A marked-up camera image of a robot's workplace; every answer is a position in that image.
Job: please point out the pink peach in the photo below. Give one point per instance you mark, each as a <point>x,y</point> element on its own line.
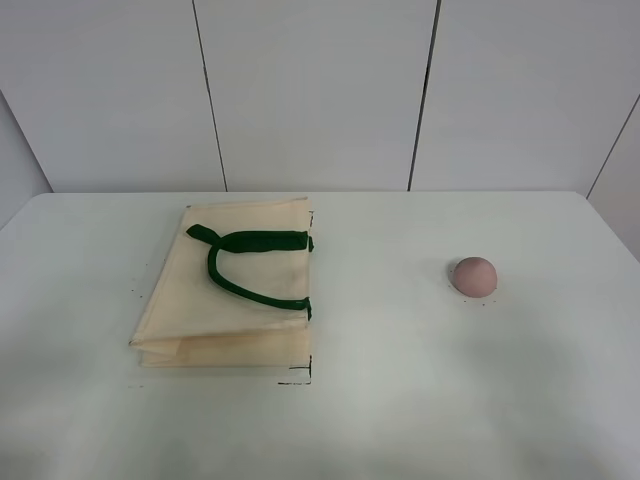
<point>474,277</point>

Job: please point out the white linen bag green handles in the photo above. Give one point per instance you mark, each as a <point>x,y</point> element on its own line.
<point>234,290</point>

